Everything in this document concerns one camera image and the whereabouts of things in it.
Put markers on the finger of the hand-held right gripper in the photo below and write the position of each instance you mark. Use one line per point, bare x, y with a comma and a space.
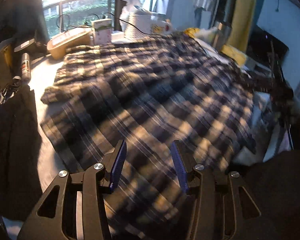
261, 85

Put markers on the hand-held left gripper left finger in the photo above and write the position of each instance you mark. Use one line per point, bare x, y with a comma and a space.
118, 165

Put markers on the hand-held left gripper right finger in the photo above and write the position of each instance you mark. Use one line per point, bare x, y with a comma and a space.
179, 165

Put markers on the plaid flannel shirt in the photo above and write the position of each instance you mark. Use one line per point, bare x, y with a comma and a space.
145, 92

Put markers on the steel thermos bottle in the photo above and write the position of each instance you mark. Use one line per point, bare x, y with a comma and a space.
221, 37

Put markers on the yellow curtain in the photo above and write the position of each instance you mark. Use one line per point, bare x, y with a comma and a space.
242, 12

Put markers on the yellow plastic bag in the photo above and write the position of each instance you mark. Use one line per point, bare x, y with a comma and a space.
192, 31

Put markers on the dark cloth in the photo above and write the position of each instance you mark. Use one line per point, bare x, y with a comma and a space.
277, 195
12, 155

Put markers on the white bear print mug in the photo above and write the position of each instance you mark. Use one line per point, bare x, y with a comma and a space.
160, 27

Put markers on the yellow food container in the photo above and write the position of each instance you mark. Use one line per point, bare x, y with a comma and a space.
65, 47

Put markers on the green white milk carton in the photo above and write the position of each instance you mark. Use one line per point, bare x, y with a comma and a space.
101, 32

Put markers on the spray can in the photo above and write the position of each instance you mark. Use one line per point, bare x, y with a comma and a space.
25, 66

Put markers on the white woven basket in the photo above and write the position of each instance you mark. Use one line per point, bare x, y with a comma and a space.
137, 27

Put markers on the black electronic device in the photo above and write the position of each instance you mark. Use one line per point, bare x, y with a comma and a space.
27, 44

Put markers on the white plastic bag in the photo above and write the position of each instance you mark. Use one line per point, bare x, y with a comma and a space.
130, 7

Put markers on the tablet with case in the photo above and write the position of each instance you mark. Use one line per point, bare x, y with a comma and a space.
0, 65

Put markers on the black balcony railing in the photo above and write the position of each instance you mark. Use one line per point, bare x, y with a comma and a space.
77, 1

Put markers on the dark blue curtain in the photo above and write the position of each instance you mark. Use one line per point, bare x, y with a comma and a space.
20, 10

